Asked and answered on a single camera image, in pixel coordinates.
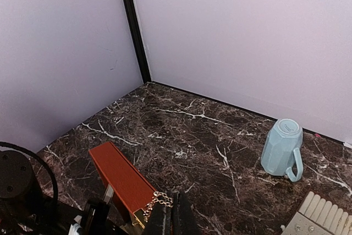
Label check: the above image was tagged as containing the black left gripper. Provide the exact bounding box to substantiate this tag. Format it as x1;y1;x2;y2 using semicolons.
1;142;119;234

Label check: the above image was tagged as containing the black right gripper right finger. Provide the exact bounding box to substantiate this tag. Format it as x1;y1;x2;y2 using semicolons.
172;192;201;235

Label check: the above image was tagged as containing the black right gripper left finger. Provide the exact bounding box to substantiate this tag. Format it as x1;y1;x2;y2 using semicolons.
142;203;172;235

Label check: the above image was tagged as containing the gold chain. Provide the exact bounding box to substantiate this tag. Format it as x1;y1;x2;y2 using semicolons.
143;191;174;222

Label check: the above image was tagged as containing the red jewelry box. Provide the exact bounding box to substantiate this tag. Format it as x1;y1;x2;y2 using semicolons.
89;141;156;228

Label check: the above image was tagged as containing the light blue faceted mug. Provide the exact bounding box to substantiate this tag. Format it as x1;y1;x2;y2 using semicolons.
261;118;304;182

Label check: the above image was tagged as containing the red jewelry display tray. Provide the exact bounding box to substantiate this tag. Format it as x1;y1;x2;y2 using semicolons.
281;191;351;235

